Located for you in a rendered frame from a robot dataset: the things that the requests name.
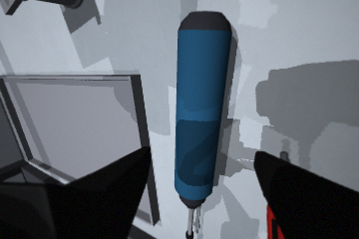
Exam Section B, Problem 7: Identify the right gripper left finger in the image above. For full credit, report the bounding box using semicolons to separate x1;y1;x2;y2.
0;146;151;239

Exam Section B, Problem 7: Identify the red screwdriver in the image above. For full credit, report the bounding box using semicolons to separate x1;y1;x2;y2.
266;151;288;239

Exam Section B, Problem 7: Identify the black socket-head screw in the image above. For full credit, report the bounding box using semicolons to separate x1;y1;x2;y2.
185;231;193;239

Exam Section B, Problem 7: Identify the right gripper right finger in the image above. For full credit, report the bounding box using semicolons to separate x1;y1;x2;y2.
253;151;359;239

